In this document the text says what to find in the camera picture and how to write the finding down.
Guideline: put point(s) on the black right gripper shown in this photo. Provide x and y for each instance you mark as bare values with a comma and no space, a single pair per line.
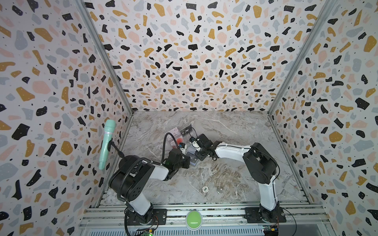
198,153

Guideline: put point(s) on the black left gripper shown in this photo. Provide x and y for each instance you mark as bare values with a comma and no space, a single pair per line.
188,164

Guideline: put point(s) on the red circle credit card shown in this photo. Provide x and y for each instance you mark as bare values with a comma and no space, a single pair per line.
179,139

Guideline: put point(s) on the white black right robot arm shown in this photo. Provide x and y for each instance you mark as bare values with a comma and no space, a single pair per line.
262,167

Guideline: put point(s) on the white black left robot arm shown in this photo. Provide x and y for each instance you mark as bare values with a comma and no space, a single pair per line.
134,172

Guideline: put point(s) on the clear acrylic card box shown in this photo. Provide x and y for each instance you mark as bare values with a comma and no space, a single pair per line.
179,134

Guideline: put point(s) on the black microphone stand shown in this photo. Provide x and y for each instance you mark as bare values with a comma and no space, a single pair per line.
119,152

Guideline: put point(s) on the green push button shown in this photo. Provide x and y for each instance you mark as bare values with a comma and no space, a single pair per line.
193,220

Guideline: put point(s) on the mint green microphone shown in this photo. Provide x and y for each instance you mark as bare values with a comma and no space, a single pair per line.
109,129

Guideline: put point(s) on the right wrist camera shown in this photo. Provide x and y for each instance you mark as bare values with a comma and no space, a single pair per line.
194,143

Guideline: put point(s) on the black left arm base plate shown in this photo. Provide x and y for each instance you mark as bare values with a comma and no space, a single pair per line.
152,216

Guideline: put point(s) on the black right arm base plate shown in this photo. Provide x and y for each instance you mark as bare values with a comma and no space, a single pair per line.
262,215

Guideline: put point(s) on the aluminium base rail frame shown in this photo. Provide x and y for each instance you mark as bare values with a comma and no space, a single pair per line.
302,219

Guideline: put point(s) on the aluminium left corner post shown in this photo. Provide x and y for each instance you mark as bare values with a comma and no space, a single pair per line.
80,5

